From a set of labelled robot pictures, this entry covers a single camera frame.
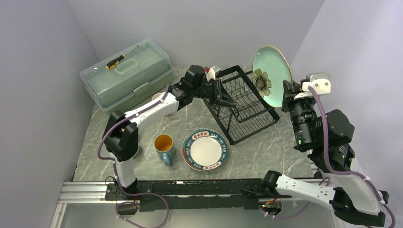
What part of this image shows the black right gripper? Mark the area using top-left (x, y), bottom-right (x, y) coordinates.
top-left (279, 78), bottom-right (315, 147)

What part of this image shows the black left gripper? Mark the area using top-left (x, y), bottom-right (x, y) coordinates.
top-left (192, 79), bottom-right (237, 109)

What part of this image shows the black wire dish rack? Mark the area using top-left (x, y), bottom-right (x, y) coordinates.
top-left (204, 66), bottom-right (279, 145)

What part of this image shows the light blue flower plate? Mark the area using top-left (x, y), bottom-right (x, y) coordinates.
top-left (252, 45), bottom-right (292, 108)

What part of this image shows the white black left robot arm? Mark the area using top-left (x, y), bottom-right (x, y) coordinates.
top-left (99, 65), bottom-right (235, 200)

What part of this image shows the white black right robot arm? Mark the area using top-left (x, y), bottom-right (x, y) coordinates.
top-left (262, 79), bottom-right (392, 228)

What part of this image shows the red teal rimmed plate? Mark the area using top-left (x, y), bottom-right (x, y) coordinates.
top-left (182, 128), bottom-right (229, 172)

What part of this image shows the pink ceramic mug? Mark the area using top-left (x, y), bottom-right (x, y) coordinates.
top-left (152, 93), bottom-right (165, 103)

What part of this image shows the blue mug orange inside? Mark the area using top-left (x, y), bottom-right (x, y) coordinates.
top-left (154, 134), bottom-right (176, 167)

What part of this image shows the green translucent plastic storage box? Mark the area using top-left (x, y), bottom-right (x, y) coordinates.
top-left (79, 38), bottom-right (175, 113)

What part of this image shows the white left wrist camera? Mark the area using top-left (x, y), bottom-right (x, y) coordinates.
top-left (205, 66), bottom-right (221, 83)

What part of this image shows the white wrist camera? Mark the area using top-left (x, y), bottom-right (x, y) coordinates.
top-left (205, 66), bottom-right (221, 83)
top-left (294, 72), bottom-right (331, 100)

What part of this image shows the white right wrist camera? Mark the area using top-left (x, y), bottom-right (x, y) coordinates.
top-left (294, 72), bottom-right (331, 100)

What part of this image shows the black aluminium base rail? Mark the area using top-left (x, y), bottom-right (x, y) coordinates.
top-left (58, 179), bottom-right (281, 212)

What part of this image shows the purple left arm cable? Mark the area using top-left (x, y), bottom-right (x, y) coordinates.
top-left (96, 84), bottom-right (171, 162)

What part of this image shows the yellow black handled screwdriver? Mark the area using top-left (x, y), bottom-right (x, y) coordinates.
top-left (106, 45), bottom-right (139, 69)

